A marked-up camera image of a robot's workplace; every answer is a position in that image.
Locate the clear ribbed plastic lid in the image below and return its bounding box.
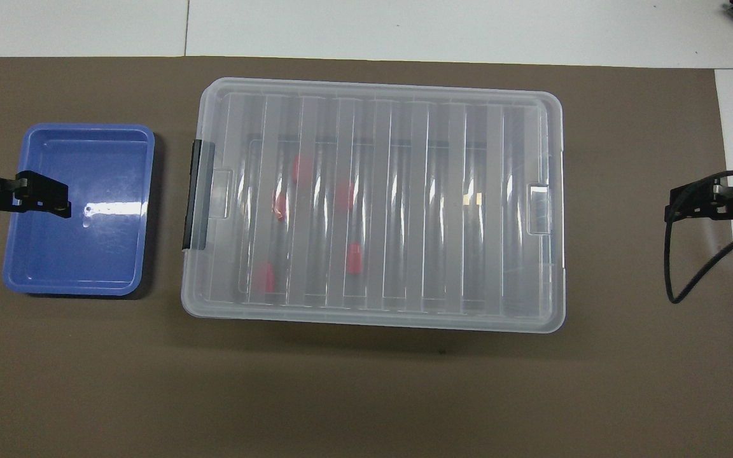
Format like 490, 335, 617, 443
180, 77, 566, 335

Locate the blue plastic tray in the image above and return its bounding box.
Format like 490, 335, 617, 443
3, 123, 156, 298

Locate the clear plastic storage box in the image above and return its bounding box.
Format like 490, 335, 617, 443
183, 80, 563, 331

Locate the brown table mat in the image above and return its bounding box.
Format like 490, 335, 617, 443
0, 56, 733, 458

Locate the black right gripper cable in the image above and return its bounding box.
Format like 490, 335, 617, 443
664, 168, 733, 305

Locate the black box latch handle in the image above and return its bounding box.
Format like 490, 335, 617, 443
181, 139, 216, 251

